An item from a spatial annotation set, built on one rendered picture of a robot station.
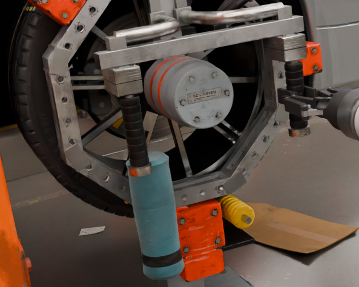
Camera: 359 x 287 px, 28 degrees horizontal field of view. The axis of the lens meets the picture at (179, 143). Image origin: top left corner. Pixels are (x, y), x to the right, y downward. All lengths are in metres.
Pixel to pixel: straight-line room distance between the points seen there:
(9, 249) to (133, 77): 0.39
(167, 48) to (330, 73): 0.63
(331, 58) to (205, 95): 0.51
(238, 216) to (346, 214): 1.35
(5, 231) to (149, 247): 0.48
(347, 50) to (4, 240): 1.08
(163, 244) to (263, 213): 1.60
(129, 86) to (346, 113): 0.38
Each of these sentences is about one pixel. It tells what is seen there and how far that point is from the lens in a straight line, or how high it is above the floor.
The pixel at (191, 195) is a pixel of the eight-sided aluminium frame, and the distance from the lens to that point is 1.62.
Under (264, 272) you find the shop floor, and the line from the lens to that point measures 2.57.
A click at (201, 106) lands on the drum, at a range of 1.42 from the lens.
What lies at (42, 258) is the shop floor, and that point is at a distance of 2.99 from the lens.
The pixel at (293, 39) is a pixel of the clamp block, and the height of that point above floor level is 0.94.
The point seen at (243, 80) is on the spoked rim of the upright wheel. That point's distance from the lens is 1.73.
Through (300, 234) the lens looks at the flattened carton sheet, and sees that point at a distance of 2.82.
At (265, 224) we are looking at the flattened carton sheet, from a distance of 2.94.
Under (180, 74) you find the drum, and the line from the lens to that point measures 1.42.
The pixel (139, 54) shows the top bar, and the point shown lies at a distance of 1.31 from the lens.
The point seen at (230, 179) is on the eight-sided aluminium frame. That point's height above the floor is 0.62.
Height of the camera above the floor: 1.15
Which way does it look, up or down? 16 degrees down
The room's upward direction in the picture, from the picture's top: 8 degrees counter-clockwise
